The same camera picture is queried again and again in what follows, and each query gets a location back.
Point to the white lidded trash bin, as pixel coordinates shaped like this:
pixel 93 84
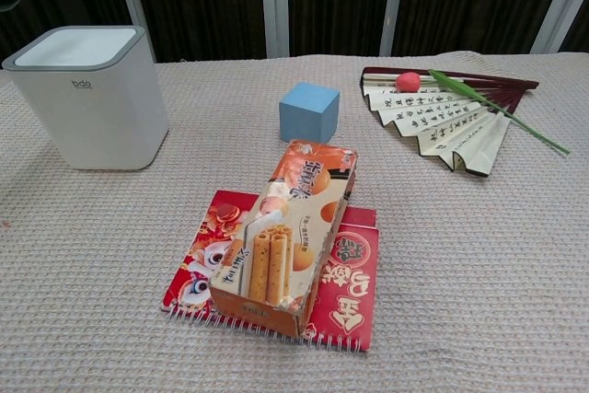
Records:
pixel 101 121

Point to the paper folding fan with calligraphy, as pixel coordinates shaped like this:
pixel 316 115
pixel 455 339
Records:
pixel 460 130

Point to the light blue cube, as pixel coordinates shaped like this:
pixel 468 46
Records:
pixel 306 117

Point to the artificial red tulip flower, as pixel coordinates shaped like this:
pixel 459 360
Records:
pixel 408 81

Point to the white metal frame post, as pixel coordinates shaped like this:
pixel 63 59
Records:
pixel 559 2
pixel 133 2
pixel 274 2
pixel 393 2

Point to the beige woven tablecloth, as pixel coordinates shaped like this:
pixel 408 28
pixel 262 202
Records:
pixel 460 250

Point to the red spiral notebook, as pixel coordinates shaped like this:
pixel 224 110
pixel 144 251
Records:
pixel 349 292

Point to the orange egg roll snack box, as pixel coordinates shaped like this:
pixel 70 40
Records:
pixel 294 213

